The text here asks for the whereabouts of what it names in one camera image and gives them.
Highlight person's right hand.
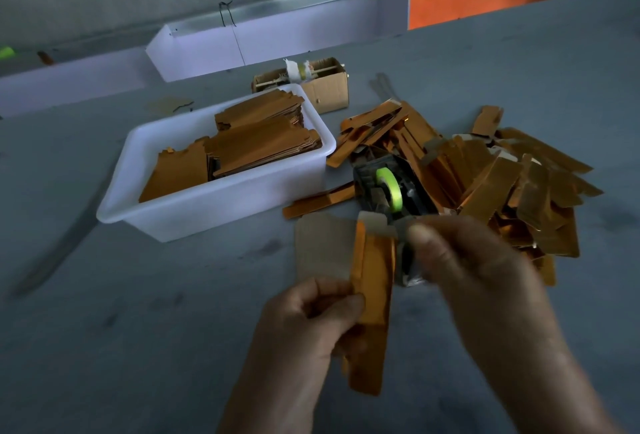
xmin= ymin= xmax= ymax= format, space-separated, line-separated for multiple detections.
xmin=405 ymin=213 xmax=563 ymax=390

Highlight person's left hand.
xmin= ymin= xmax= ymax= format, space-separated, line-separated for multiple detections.
xmin=245 ymin=277 xmax=366 ymax=422

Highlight pile of beige blanks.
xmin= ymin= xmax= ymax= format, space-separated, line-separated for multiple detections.
xmin=294 ymin=211 xmax=358 ymax=285

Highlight pile of gold boxes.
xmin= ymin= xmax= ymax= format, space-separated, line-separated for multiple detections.
xmin=326 ymin=99 xmax=604 ymax=287

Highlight gold cartons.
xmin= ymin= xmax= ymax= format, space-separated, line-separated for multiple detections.
xmin=139 ymin=89 xmax=323 ymax=202

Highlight person's right forearm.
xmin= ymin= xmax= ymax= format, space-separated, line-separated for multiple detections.
xmin=490 ymin=343 xmax=623 ymax=434

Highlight person's left forearm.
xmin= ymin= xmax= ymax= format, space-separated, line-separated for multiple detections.
xmin=218 ymin=399 xmax=316 ymax=434

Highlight green tape roll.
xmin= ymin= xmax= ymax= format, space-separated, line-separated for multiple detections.
xmin=375 ymin=167 xmax=404 ymax=214

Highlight white plastic bin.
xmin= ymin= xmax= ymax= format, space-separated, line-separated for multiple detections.
xmin=97 ymin=85 xmax=338 ymax=244

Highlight black tape dispenser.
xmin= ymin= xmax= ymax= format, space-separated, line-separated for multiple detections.
xmin=352 ymin=153 xmax=441 ymax=288

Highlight small cardboard box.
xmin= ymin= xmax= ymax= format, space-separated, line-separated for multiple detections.
xmin=252 ymin=57 xmax=351 ymax=114

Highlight long white tray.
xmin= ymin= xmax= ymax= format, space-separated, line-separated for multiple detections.
xmin=146 ymin=0 xmax=410 ymax=84
xmin=0 ymin=45 xmax=163 ymax=116

